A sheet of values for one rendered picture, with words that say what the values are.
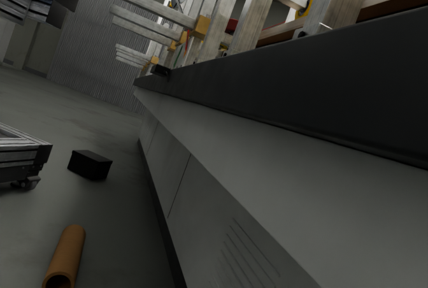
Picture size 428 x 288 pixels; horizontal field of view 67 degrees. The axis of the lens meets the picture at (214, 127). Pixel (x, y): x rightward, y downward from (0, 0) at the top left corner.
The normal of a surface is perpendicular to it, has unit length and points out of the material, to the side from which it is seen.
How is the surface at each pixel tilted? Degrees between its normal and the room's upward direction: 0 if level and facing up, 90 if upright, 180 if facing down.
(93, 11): 90
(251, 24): 90
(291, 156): 90
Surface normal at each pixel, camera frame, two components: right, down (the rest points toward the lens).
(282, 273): -0.90, -0.32
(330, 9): 0.27, 0.13
